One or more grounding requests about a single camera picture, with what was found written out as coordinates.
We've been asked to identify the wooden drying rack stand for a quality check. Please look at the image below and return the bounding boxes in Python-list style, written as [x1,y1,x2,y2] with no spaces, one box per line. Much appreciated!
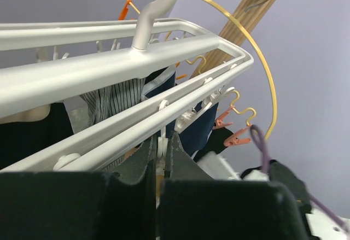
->
[190,0,287,78]

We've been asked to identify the navy blue hanging underwear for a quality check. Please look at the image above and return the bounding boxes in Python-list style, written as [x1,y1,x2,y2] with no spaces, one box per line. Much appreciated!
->
[141,67,218,156]

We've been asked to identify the black hanging shorts left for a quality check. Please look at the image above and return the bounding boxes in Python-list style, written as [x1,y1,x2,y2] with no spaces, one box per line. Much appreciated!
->
[1,102,73,169]

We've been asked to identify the black hanging shorts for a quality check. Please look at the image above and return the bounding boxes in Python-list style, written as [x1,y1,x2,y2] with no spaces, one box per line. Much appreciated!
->
[202,127,234,154]
[1,102,73,169]

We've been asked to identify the white clip hanger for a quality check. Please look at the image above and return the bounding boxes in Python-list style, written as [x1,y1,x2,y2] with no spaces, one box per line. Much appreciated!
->
[1,0,254,172]

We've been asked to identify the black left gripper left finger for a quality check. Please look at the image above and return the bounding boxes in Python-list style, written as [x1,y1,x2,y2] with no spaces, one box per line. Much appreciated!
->
[1,137,156,239]

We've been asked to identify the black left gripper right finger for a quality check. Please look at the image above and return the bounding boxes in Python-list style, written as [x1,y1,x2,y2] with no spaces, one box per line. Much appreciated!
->
[160,132,308,239]

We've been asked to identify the striped hanging garment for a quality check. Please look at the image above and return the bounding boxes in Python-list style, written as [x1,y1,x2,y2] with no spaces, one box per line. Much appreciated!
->
[80,78,145,126]

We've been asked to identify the black hanging shorts right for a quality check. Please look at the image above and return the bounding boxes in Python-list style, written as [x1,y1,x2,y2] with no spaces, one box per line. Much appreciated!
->
[202,127,234,154]

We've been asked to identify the olive green underwear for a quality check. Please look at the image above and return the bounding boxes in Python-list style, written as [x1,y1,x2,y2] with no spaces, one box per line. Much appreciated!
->
[1,104,51,124]

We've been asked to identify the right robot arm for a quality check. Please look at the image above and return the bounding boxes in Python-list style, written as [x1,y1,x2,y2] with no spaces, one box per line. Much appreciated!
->
[240,159,349,239]

